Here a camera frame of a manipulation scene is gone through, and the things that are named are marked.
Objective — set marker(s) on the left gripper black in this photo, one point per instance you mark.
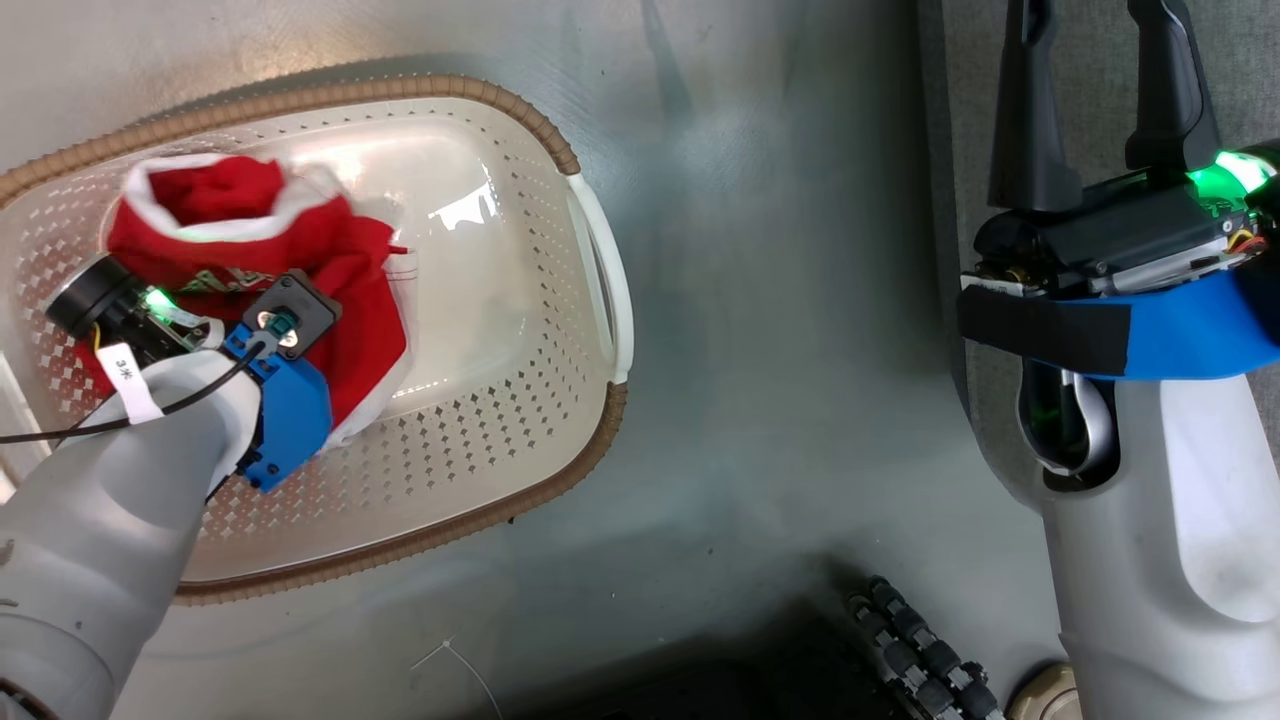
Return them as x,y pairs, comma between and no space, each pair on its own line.
120,310

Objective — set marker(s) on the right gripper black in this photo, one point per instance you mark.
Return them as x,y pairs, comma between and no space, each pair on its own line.
1120,225

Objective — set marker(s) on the red and white garment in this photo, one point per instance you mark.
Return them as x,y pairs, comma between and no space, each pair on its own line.
330,260

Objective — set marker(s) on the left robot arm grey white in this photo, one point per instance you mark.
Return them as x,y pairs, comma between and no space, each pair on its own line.
120,500

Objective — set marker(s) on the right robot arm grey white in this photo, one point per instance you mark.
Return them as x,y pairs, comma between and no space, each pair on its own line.
1180,520

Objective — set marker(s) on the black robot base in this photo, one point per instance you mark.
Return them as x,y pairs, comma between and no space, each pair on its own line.
720,680

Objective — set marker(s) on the grey fabric sofa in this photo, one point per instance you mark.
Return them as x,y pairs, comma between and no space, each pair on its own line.
1100,60

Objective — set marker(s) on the white laundry basket brown rim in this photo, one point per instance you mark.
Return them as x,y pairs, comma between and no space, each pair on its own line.
480,300

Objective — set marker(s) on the thin white thread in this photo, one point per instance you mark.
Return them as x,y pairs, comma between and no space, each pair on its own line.
465,665

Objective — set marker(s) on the black robot omni wheel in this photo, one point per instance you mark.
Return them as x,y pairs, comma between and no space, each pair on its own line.
925,655

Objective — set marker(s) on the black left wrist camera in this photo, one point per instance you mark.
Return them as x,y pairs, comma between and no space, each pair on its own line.
295,312

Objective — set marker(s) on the left blue camera mount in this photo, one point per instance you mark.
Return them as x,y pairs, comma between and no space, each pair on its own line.
295,410

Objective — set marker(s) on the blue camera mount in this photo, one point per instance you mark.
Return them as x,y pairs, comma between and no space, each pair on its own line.
295,410
1190,335

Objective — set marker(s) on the right blue camera mount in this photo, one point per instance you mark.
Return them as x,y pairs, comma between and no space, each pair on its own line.
1190,335

